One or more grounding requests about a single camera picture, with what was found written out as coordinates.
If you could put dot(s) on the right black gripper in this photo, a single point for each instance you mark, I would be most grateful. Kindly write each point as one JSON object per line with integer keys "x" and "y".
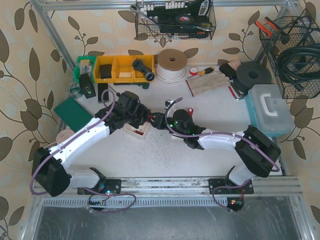
{"x": 161, "y": 120}

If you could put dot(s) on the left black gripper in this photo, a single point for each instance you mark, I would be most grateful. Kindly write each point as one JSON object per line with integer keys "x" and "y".
{"x": 144, "y": 114}

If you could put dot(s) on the white tray of springs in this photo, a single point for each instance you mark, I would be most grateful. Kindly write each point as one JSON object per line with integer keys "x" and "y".
{"x": 140, "y": 132}

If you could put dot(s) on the beige work glove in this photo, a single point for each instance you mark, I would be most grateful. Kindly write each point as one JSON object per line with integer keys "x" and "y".
{"x": 207, "y": 83}

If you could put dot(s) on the white peg base plate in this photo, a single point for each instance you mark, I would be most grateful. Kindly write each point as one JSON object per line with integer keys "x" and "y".
{"x": 172, "y": 136}

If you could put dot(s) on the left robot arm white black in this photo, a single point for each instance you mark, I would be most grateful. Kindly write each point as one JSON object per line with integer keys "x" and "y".
{"x": 50, "y": 166}

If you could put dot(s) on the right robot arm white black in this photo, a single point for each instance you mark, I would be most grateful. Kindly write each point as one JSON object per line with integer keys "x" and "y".
{"x": 258, "y": 153}

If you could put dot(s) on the black ribbed block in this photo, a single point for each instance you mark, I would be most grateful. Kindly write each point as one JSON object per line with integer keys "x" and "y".
{"x": 101, "y": 87}

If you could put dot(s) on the yellow storage bin row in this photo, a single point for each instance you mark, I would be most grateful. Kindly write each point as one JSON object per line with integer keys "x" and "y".
{"x": 118, "y": 69}

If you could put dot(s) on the black pipe fitting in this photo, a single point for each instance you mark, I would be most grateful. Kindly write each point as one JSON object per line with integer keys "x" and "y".
{"x": 139, "y": 66}

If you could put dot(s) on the black green device box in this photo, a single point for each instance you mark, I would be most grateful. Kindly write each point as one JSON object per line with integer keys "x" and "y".
{"x": 86, "y": 86}

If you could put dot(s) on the red tape roll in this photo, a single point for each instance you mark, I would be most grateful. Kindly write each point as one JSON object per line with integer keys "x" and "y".
{"x": 193, "y": 71}

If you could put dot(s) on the orange black screwdriver right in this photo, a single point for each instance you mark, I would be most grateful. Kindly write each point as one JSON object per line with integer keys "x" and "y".
{"x": 203, "y": 72}

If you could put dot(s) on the glass jar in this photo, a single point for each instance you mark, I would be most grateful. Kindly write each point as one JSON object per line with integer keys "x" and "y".
{"x": 75, "y": 90}

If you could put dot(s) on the green storage bin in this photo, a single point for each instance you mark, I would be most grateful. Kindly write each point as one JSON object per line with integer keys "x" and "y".
{"x": 84, "y": 65}

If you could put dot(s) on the black sanding block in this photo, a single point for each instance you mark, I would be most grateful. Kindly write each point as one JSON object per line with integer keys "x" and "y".
{"x": 228, "y": 71}

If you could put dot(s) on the black filament spool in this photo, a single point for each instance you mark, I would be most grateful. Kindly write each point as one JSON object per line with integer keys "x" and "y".
{"x": 249, "y": 74}

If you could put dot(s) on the teal clear toolbox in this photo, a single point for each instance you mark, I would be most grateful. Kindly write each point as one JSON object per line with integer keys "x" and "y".
{"x": 268, "y": 111}

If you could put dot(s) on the white cable spool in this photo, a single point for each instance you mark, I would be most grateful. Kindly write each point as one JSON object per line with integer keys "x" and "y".
{"x": 171, "y": 66}

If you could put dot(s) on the red handled hex key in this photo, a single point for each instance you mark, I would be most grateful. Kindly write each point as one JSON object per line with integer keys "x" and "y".
{"x": 237, "y": 95}

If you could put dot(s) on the wire basket top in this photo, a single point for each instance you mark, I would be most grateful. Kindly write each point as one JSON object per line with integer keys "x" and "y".
{"x": 175, "y": 19}

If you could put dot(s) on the wire basket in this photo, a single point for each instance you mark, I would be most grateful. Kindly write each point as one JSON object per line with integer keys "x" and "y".
{"x": 175, "y": 19}
{"x": 294, "y": 56}

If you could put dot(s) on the orange handled pliers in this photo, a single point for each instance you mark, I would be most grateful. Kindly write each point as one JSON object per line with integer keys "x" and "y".
{"x": 269, "y": 23}

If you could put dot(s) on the wire basket right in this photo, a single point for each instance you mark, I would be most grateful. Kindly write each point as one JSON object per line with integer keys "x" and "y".
{"x": 294, "y": 56}

